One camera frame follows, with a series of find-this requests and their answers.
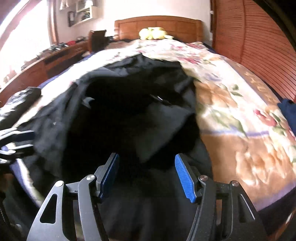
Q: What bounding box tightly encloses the window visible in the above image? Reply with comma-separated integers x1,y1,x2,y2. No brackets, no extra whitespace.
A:
1,1,59,86

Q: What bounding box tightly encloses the red bowl on desk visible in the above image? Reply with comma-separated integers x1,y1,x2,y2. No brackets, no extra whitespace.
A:
66,41,76,46

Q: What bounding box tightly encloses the black trench coat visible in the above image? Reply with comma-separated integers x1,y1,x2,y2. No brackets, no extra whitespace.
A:
20,54,212,240

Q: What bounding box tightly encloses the wooden desk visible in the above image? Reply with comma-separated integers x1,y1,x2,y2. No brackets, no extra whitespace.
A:
0,41,88,106

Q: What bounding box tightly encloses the wooden headboard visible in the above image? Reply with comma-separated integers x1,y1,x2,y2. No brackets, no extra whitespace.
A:
114,16,204,43

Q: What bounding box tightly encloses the dark folded garment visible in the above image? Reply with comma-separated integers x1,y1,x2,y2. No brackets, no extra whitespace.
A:
1,87,41,130

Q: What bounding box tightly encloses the yellow plush toy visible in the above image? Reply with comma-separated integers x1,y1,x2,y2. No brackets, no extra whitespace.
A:
139,27,174,40

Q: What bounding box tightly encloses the wooden louvered wardrobe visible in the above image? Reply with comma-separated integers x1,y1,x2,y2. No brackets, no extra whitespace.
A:
211,1,295,100

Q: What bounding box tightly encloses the floral bed quilt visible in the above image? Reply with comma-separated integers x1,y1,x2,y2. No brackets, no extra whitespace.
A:
18,39,295,210

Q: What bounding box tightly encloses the white wall shelf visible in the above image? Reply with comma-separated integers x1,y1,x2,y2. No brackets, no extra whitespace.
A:
67,1,99,27

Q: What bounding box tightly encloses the wooden chair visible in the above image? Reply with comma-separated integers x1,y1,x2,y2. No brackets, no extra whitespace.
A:
88,30,108,53

